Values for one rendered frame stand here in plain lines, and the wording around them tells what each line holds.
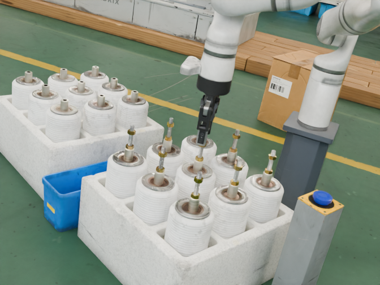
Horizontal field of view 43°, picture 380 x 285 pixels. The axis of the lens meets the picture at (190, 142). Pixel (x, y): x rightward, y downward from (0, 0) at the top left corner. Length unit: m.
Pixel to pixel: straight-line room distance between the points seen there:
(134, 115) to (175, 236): 0.57
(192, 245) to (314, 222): 0.25
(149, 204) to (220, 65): 0.34
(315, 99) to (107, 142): 0.61
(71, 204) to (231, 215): 0.44
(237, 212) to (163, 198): 0.16
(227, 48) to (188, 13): 2.09
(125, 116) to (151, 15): 1.78
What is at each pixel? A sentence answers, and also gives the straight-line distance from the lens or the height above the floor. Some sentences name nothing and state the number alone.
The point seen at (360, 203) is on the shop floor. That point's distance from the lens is 1.79.
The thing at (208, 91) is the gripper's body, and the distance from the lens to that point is 1.04.
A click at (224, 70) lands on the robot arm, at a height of 0.52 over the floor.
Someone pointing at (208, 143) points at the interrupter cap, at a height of 0.25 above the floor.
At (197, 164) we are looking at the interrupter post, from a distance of 1.15.
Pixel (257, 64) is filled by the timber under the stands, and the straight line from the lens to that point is 2.93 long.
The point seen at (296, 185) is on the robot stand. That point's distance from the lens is 1.49.
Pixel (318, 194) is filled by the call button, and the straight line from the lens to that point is 1.03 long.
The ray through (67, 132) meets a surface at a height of 0.20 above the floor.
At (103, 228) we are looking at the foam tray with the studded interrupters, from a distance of 1.19.
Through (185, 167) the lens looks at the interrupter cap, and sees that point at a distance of 1.16.
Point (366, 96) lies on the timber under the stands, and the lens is 2.87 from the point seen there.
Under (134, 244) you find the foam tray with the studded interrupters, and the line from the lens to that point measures 1.09.
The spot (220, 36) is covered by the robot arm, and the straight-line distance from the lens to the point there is 1.01.
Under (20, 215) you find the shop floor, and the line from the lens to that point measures 1.39.
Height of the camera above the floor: 0.80
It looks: 25 degrees down
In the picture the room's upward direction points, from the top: 10 degrees clockwise
